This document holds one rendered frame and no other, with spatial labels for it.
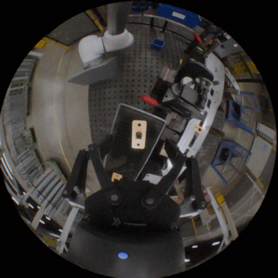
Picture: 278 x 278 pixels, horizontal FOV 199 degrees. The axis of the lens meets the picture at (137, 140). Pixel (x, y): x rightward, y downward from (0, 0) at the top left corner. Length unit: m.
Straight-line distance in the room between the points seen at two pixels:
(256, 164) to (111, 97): 8.58
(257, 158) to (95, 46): 8.59
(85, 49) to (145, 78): 0.53
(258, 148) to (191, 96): 8.02
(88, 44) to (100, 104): 0.54
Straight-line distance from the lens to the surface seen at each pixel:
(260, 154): 8.18
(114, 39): 0.64
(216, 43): 0.55
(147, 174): 0.40
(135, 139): 0.24
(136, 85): 0.71
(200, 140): 0.55
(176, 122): 0.34
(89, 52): 0.69
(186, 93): 0.27
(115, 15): 0.53
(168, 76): 0.35
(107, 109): 0.74
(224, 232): 4.47
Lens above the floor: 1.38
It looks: 67 degrees down
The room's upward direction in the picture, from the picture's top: 172 degrees counter-clockwise
